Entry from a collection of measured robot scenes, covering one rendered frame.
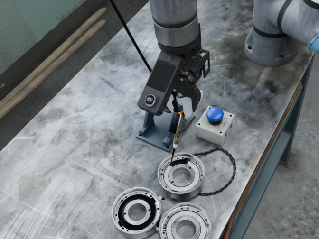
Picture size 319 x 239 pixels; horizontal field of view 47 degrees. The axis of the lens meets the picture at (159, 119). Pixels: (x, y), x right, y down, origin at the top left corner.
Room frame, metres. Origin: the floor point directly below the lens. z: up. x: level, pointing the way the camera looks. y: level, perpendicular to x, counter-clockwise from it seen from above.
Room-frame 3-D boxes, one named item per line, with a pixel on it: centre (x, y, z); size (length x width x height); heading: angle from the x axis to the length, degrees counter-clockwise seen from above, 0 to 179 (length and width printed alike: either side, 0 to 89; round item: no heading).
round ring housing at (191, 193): (0.42, -0.02, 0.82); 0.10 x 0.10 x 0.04
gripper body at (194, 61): (0.52, -0.07, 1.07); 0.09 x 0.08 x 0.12; 138
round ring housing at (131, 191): (0.35, 0.09, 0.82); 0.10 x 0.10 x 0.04
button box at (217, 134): (0.54, -0.13, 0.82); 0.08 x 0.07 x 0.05; 139
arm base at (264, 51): (0.79, -0.36, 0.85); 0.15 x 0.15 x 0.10
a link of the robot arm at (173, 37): (0.52, -0.06, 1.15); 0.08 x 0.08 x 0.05
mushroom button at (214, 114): (0.54, -0.13, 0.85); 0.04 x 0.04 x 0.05
